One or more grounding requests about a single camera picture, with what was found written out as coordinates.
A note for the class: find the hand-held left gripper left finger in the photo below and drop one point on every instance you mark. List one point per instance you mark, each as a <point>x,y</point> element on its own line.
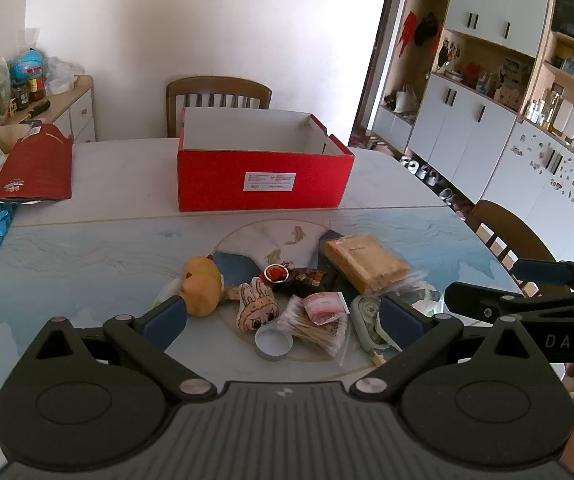
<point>164,322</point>

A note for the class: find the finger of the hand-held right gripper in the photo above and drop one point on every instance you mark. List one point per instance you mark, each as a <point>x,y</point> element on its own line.
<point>477,301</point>
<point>539,272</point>

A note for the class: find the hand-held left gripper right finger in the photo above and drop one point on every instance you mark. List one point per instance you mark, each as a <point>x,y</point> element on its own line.
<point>402,321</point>

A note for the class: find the green white tape dispenser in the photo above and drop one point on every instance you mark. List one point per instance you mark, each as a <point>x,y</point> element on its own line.
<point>364,317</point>

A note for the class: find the yellow plush toy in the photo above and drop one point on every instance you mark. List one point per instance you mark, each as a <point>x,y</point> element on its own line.
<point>202,290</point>

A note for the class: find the brown cake packet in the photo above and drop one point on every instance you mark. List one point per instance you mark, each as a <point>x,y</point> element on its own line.
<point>367,260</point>

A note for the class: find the beige rabbit plush toy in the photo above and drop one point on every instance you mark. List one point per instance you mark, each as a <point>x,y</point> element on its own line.
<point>257,310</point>

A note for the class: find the red cardboard box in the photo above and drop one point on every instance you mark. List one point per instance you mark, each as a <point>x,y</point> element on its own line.
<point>217,180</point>

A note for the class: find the white green plastic packet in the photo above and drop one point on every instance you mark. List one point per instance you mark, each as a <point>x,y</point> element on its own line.
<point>427,300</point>

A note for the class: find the wooden dining chair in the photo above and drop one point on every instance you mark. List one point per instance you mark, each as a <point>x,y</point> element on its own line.
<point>217,85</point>
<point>502,220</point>

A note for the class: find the bag of cotton swabs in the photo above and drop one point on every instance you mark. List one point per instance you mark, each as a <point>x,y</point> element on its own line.
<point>314,336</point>

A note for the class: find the white round lid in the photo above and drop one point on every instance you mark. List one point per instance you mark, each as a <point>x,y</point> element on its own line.
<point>273,341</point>

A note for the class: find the red round charm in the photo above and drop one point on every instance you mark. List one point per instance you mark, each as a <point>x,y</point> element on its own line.
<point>274,273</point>

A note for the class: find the row of shoes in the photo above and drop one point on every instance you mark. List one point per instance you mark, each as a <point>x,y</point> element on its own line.
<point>437,182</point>

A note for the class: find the white canister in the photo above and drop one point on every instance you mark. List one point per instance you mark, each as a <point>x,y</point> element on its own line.
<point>567,117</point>

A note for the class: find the red box lid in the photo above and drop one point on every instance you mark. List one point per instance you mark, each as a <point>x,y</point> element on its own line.
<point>37,170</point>

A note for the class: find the white tote bag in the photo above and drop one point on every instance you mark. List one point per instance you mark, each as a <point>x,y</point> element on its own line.
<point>408,100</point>

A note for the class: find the white wooden sideboard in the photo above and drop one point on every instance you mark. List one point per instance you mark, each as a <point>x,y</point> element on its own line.
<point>82,115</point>

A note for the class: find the black yellow screwdriver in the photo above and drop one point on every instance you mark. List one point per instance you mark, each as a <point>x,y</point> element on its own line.
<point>38,108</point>

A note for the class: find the white plastic bag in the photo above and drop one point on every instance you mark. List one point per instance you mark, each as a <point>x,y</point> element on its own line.
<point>64,76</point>

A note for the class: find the black hanging cap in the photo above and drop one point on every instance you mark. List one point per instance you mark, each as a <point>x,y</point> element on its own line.
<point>426,31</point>

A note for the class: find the dark sauce bottle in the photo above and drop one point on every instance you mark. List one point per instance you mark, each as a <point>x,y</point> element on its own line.
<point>37,87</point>

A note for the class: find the small dark jar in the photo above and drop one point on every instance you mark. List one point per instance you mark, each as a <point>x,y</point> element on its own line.
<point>20,96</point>

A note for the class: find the red hanging ornament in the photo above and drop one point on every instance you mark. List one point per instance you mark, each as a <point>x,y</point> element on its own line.
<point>406,32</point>

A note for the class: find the white wall cabinet unit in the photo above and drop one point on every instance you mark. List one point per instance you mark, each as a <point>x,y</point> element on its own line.
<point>467,125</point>

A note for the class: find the picture frame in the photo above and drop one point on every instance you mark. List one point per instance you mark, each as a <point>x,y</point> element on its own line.
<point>516,71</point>

